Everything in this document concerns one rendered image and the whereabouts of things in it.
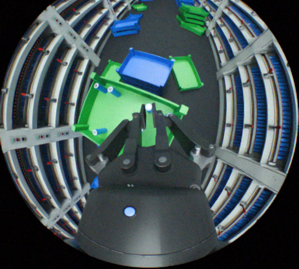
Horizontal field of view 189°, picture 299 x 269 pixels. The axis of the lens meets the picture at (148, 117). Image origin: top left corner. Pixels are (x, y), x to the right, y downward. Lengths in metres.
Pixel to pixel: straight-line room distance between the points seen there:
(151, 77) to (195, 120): 0.47
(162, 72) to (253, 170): 0.81
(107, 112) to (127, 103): 0.08
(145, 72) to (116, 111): 0.37
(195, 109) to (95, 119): 0.69
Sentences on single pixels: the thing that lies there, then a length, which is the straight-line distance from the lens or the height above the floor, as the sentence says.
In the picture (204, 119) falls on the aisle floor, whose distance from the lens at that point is 0.81.
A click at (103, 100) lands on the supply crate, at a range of 0.34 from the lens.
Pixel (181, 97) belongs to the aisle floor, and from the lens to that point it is 0.74.
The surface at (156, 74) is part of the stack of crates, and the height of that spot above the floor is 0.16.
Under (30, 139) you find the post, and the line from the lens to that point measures 0.67.
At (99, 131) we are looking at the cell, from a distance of 0.29.
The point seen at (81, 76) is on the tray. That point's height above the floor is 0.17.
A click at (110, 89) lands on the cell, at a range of 0.26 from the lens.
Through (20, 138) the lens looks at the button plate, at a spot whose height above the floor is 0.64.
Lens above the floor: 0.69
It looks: 86 degrees down
